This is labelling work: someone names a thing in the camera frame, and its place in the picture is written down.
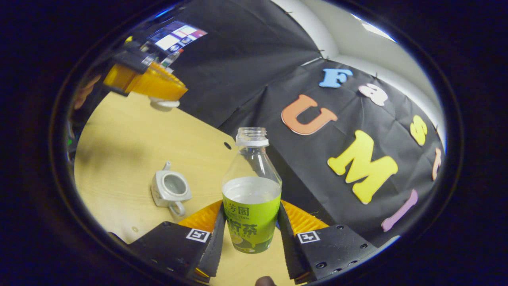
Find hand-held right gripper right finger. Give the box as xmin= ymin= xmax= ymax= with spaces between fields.
xmin=277 ymin=200 xmax=378 ymax=284

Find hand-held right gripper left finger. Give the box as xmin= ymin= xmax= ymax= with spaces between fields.
xmin=128 ymin=200 xmax=227 ymax=283

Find white teacup lid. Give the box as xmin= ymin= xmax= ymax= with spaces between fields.
xmin=149 ymin=97 xmax=181 ymax=110

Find white teacup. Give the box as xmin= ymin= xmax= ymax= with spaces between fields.
xmin=151 ymin=161 xmax=193 ymax=217

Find green label water bottle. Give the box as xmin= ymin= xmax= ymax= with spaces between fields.
xmin=221 ymin=127 xmax=283 ymax=254

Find red cap plastic bottle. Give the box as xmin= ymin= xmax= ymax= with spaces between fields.
xmin=161 ymin=48 xmax=184 ymax=70

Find computer monitor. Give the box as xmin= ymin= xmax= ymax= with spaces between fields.
xmin=149 ymin=21 xmax=208 ymax=54

